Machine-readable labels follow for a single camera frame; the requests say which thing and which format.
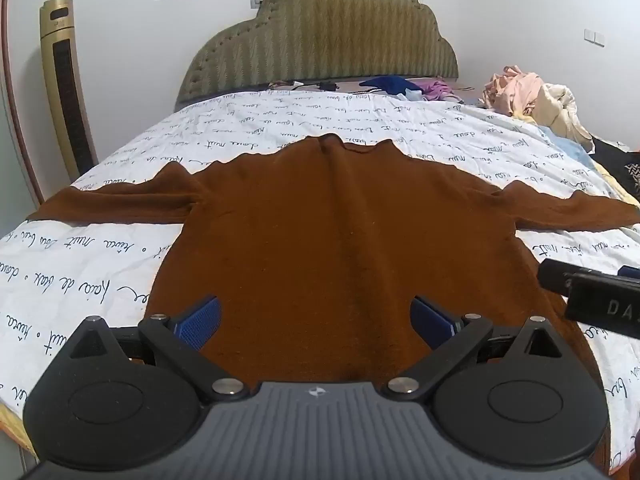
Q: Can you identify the light blue cloth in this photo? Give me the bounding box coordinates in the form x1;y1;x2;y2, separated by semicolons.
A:
540;125;597;162

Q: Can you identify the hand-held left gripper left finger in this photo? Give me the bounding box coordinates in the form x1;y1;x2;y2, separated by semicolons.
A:
67;296;251;403

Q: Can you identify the cream cloth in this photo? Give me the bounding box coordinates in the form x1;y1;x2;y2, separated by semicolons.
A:
530;82;596;153

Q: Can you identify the gold tower fan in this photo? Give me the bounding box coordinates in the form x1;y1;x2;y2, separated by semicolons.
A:
40;0;99;184

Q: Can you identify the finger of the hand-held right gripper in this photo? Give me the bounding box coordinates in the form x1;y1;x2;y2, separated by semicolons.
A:
537;259;640;297

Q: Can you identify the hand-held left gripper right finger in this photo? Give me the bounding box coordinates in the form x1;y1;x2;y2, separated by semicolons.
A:
386;296;566;403

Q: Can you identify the dark clothes pile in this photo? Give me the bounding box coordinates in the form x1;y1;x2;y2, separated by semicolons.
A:
589;132;640;198

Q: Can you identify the white script-printed bed sheet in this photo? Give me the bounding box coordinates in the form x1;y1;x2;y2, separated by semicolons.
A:
0;86;640;461

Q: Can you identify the brown knit sweater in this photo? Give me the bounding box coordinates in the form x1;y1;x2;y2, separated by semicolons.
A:
27;134;640;386

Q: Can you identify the brown door frame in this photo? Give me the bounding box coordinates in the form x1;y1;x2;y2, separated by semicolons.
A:
0;0;47;207

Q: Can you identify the purple cloth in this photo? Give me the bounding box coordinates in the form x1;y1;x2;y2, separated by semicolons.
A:
410;79;463;103

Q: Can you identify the olive padded headboard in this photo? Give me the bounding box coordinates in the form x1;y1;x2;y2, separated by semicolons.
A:
174;0;460;113

